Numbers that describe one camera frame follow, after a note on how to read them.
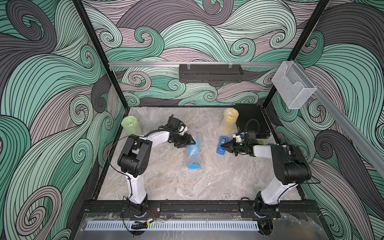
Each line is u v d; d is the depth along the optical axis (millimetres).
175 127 791
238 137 912
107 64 931
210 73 971
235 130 1063
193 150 876
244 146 780
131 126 875
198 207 749
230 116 944
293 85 791
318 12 728
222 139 949
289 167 473
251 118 836
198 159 851
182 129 849
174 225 697
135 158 502
